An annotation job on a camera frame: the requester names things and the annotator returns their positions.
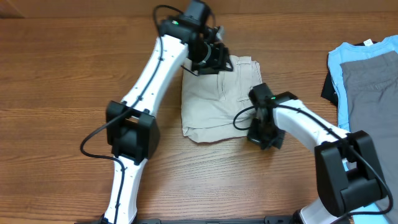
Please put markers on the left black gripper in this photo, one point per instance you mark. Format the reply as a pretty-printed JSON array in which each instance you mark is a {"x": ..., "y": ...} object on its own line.
[{"x": 216, "y": 60}]

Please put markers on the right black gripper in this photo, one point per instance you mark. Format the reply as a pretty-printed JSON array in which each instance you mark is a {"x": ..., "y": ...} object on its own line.
[{"x": 254, "y": 136}]

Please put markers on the beige shorts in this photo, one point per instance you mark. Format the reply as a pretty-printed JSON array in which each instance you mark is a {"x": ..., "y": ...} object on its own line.
[{"x": 211, "y": 102}]

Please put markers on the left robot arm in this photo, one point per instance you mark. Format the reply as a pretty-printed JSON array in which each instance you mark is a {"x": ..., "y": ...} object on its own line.
[{"x": 132, "y": 129}]

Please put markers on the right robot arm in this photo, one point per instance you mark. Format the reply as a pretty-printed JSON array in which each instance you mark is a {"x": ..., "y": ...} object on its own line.
[{"x": 348, "y": 172}]

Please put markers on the light blue t-shirt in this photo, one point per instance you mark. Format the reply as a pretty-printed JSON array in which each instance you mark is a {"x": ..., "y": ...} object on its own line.
[{"x": 349, "y": 53}]

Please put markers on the grey shorts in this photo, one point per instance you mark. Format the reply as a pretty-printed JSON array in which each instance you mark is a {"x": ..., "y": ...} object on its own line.
[{"x": 371, "y": 89}]

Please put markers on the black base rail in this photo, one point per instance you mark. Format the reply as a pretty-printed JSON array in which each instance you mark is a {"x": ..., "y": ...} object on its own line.
[{"x": 211, "y": 221}]

